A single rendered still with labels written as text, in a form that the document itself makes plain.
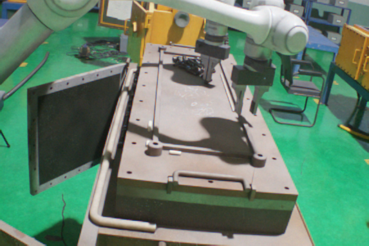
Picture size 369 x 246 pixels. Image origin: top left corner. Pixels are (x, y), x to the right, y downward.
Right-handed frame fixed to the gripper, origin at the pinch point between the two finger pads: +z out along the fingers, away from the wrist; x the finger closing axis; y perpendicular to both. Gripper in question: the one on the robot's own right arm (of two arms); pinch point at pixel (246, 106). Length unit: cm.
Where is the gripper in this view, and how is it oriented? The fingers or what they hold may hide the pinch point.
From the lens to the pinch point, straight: 135.4
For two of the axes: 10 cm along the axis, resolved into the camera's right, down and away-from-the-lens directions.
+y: -3.1, -4.1, 8.6
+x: -9.4, -0.1, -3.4
